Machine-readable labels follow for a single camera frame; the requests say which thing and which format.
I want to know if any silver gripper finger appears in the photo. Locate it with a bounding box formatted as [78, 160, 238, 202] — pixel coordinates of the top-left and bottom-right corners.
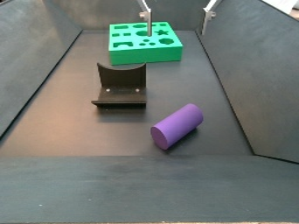
[200, 0, 220, 35]
[136, 0, 152, 37]

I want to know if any purple cylinder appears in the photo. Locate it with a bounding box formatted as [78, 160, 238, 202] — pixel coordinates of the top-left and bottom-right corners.
[150, 103, 202, 150]

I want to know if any green foam shape-sorting block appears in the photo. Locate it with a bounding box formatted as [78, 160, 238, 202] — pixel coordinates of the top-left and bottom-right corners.
[108, 22, 182, 65]

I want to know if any black curved cradle stand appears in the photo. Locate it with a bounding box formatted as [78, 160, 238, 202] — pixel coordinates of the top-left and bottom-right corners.
[90, 64, 146, 107]

